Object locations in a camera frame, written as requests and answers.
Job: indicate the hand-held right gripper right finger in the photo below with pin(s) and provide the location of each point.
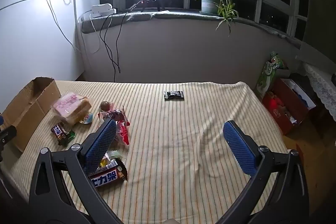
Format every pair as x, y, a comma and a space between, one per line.
240, 148

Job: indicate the swirl print cake packet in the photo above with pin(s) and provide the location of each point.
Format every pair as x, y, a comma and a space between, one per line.
115, 115

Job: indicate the white cabinet panel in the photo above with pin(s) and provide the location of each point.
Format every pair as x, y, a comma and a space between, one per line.
31, 43

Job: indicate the grey windowsill mat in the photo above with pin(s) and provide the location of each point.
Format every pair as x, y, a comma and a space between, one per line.
183, 15

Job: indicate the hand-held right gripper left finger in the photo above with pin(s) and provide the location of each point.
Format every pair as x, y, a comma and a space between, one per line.
101, 145

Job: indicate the chocolate ball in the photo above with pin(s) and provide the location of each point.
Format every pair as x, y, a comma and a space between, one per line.
106, 106

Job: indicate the green snack bag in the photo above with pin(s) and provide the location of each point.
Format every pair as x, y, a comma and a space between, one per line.
265, 74

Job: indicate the large brown chocolate bar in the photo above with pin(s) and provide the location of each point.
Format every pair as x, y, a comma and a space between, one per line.
105, 178

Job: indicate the white lace cloth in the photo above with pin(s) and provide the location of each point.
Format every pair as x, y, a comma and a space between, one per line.
320, 85

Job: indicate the black snack packet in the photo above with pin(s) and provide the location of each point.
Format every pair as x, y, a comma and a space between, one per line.
174, 95

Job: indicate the small colourful jelly cup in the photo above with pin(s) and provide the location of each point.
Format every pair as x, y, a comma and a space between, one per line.
88, 118

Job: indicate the red cardboard box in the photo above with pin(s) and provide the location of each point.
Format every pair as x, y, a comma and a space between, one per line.
278, 113

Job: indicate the sliced bread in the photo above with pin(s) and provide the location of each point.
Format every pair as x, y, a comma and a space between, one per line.
71, 108

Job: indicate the brown cardboard box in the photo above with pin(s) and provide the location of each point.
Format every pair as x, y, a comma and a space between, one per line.
26, 108

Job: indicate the potted spider plant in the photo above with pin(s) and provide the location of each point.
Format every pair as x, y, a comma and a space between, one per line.
210, 5

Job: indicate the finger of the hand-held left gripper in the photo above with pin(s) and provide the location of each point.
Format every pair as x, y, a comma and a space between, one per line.
1, 119
8, 134

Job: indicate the clear red edged cake packet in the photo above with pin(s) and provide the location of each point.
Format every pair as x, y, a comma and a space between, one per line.
123, 133

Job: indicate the small yellow candy packet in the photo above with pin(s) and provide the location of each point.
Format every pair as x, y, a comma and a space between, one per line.
105, 162

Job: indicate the white power strip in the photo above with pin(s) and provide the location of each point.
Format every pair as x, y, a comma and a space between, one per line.
101, 10

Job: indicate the green candy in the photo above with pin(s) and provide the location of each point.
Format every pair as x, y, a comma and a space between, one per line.
114, 154

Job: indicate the small brown chocolate bar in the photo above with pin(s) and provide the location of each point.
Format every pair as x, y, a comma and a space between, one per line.
58, 131

